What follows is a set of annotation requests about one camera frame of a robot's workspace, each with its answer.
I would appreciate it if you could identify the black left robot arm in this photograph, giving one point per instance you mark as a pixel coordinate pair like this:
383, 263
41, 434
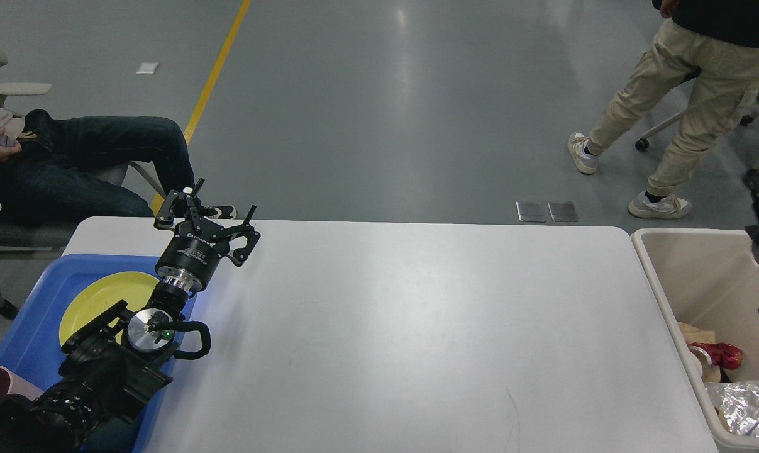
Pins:
113, 364

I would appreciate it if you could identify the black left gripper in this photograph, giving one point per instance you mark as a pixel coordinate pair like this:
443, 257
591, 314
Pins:
198, 246

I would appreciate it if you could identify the brown paper bag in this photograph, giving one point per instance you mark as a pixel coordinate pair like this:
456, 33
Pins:
709, 372

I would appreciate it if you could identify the aluminium foil tray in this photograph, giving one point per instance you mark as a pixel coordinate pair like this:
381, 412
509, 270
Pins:
736, 405

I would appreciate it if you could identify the grey chair under person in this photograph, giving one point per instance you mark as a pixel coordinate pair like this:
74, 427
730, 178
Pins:
49, 239

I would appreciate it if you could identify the white office chair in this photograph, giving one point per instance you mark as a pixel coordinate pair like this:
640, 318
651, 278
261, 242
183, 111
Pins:
756, 107

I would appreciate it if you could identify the metal floor plate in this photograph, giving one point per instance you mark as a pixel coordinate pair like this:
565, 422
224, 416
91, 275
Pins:
530, 212
563, 212

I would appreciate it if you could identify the yellow plastic plate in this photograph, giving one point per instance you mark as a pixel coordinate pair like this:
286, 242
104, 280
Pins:
131, 286

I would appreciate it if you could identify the crushed red soda can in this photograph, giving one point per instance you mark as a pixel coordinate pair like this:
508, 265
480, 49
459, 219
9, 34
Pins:
709, 355

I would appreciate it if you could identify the beige plastic bin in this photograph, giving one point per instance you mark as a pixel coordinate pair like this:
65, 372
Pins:
708, 279

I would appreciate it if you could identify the seated person in jeans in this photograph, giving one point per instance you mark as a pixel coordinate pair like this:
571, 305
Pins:
51, 178

